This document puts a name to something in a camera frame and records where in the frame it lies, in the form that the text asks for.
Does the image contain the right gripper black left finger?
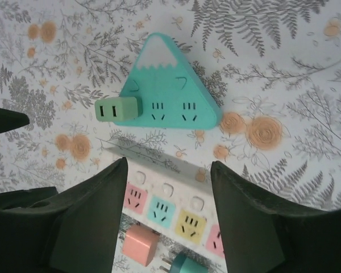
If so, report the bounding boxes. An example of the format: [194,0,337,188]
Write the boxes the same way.
[0,158,129,273]

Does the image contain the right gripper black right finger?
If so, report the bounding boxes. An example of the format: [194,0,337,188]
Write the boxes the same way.
[211,160,341,273]

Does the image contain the pink cube plug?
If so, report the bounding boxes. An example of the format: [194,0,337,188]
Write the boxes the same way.
[122,224,160,268]

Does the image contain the teal cube plug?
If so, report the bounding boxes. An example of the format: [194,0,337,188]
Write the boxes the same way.
[159,250,210,273]

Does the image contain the white power strip coloured sockets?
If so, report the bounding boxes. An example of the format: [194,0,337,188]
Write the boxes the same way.
[101,143,227,259]

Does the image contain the teal triangular mountain socket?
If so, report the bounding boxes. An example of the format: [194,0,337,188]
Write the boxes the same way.
[118,32,224,130]

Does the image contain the green cube plug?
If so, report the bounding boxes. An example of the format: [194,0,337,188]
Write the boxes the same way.
[94,96,144,127]

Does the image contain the floral patterned table cloth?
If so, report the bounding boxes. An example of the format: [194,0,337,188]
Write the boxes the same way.
[0,0,341,273]

